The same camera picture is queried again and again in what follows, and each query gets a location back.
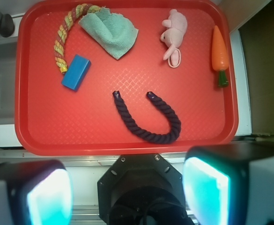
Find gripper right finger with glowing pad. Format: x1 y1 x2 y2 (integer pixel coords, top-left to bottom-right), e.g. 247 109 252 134
182 142 274 225

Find dark purple twisted rope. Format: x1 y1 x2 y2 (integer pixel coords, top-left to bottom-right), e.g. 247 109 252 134
112 90 182 144

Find red plastic tray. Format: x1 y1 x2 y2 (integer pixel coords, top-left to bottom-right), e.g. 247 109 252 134
15 0 238 156

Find orange toy carrot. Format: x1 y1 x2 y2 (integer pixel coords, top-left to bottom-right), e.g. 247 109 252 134
211 25 230 88

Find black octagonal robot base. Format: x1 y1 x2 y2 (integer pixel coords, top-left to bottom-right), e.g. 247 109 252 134
97 154 194 225

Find multicolour braided rope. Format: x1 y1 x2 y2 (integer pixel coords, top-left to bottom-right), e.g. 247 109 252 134
53 3 102 74

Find blue rectangular block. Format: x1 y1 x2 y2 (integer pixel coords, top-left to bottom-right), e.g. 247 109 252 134
61 54 91 91

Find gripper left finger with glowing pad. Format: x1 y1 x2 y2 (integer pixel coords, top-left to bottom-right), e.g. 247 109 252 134
0 160 74 225

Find pink plush bunny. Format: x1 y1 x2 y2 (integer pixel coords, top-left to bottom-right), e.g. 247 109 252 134
160 9 188 68

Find green folded cloth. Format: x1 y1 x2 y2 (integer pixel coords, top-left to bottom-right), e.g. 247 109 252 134
79 7 139 60

